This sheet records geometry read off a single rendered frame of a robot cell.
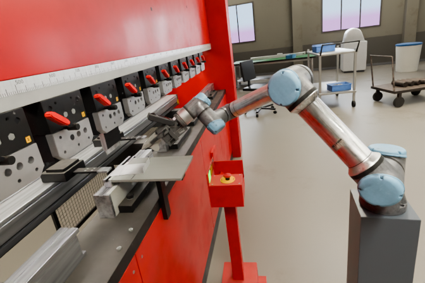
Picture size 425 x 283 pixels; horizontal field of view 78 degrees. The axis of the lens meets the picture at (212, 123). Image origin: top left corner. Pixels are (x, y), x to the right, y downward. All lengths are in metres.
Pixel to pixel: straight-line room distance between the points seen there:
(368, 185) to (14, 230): 1.11
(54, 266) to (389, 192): 0.93
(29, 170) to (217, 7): 2.60
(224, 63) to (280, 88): 2.17
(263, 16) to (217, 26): 6.83
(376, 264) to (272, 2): 9.09
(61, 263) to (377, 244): 1.02
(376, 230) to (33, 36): 1.20
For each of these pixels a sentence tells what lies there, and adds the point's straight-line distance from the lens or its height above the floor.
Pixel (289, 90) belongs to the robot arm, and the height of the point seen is 1.25.
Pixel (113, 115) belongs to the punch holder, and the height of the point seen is 1.22.
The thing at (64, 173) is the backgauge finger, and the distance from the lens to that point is 1.15.
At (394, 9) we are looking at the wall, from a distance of 10.24.
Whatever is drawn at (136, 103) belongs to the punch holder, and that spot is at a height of 1.21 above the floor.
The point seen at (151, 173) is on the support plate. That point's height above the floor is 1.00.
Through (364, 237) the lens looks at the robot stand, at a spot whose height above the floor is 0.69.
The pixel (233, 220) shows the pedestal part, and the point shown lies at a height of 0.53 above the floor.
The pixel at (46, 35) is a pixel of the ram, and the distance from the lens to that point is 0.82.
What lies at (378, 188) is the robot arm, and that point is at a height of 0.95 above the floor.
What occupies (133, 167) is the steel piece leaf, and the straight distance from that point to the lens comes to 1.07.
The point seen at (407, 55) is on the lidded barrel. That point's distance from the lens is 8.62.
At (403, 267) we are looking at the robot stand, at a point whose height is 0.57.
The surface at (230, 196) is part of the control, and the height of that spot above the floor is 0.72.
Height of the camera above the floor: 1.43
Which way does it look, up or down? 18 degrees down
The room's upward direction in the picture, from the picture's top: 8 degrees counter-clockwise
